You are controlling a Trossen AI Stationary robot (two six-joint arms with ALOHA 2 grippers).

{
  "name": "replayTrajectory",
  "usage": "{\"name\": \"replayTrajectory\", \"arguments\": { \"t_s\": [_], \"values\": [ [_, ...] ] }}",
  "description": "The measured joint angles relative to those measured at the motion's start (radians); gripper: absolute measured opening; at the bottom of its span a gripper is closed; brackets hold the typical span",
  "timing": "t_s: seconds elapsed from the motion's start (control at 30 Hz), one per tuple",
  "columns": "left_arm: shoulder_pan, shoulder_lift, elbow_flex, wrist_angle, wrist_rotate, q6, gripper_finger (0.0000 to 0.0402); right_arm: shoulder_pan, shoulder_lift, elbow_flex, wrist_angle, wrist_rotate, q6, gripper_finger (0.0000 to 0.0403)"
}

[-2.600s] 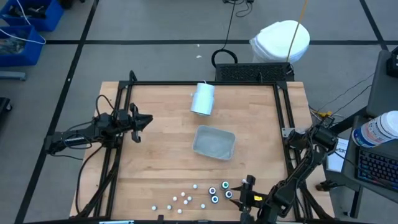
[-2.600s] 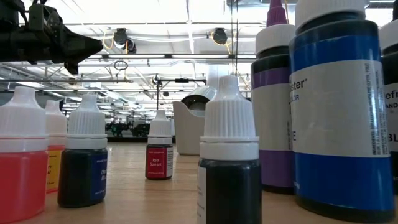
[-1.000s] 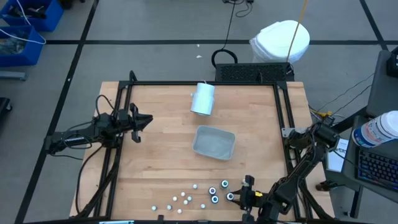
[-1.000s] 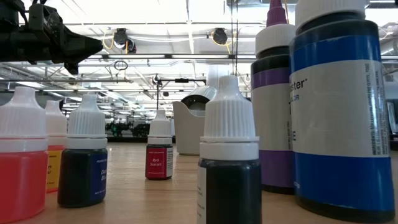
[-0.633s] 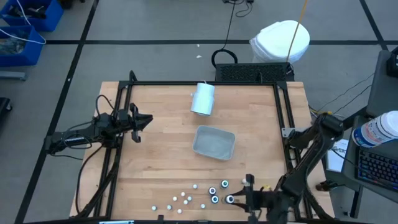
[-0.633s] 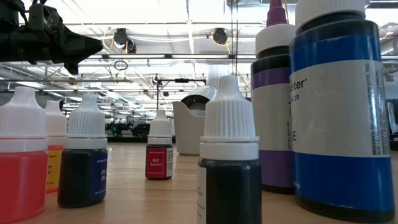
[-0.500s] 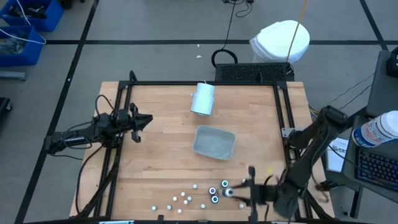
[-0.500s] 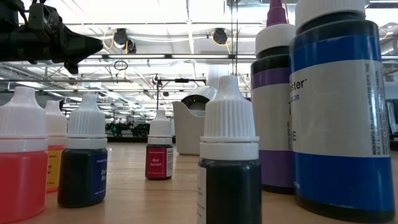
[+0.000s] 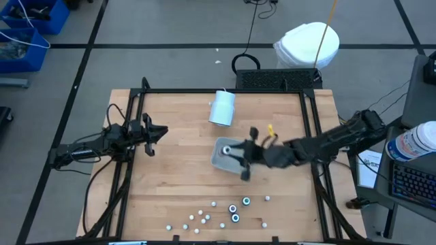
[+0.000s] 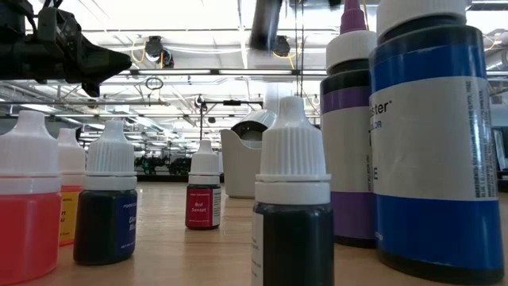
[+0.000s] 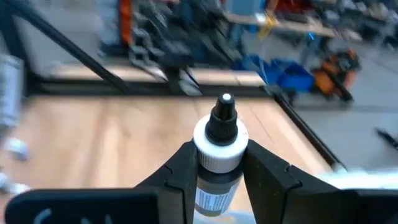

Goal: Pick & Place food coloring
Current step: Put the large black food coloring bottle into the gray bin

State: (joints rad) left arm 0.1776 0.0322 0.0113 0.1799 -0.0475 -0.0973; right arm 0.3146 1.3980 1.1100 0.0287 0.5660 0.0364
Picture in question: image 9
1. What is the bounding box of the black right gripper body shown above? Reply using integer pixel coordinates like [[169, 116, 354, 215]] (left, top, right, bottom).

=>
[[240, 127, 302, 180]]

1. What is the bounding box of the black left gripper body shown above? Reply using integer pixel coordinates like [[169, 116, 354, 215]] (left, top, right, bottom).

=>
[[126, 113, 156, 157]]

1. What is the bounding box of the grey plastic tray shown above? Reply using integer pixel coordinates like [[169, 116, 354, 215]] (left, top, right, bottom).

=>
[[210, 136, 255, 176]]

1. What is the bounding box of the black vented computer case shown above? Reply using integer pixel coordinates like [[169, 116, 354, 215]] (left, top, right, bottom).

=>
[[235, 67, 324, 91]]

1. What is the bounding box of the black desk foot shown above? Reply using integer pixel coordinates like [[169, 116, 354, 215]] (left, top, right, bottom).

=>
[[345, 197, 379, 210]]

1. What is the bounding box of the white printed paper sheet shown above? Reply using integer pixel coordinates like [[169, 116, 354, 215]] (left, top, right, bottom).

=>
[[356, 149, 383, 189]]

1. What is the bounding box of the white lined waste bin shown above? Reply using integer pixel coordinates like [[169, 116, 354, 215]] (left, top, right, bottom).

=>
[[272, 22, 341, 70]]

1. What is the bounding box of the blue storage bin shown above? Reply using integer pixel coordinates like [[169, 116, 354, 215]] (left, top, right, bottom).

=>
[[0, 0, 71, 35], [0, 27, 48, 74]]

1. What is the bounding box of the yellow rod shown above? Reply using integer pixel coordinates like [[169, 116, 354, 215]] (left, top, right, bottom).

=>
[[313, 0, 339, 69]]

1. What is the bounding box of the grey floor bar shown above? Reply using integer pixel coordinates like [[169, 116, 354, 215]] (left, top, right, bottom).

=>
[[0, 77, 30, 89]]

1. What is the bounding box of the black floor object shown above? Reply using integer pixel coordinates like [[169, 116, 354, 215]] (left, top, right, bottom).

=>
[[0, 106, 14, 135]]

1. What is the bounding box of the white wipes canister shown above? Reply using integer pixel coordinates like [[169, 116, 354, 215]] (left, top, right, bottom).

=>
[[385, 120, 436, 163]]

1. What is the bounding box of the black backlit keyboard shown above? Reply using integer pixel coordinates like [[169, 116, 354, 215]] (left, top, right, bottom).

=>
[[390, 161, 436, 210]]

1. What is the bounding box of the grey desk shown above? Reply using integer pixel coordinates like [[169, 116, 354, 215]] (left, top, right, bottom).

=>
[[373, 53, 436, 224]]

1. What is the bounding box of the black desk device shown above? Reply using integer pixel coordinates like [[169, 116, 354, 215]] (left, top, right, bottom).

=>
[[423, 50, 436, 86]]

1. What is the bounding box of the black aluminium table frame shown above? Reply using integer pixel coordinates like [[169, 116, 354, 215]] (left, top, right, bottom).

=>
[[77, 76, 368, 245]]

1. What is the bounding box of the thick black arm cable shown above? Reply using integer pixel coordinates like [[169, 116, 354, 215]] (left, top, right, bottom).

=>
[[82, 158, 115, 235]]

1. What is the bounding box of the black looped floor cable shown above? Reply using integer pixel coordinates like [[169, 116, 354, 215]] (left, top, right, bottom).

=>
[[231, 0, 262, 75]]

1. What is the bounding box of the white cable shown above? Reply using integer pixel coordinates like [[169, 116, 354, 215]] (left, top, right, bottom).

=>
[[0, 0, 51, 49]]

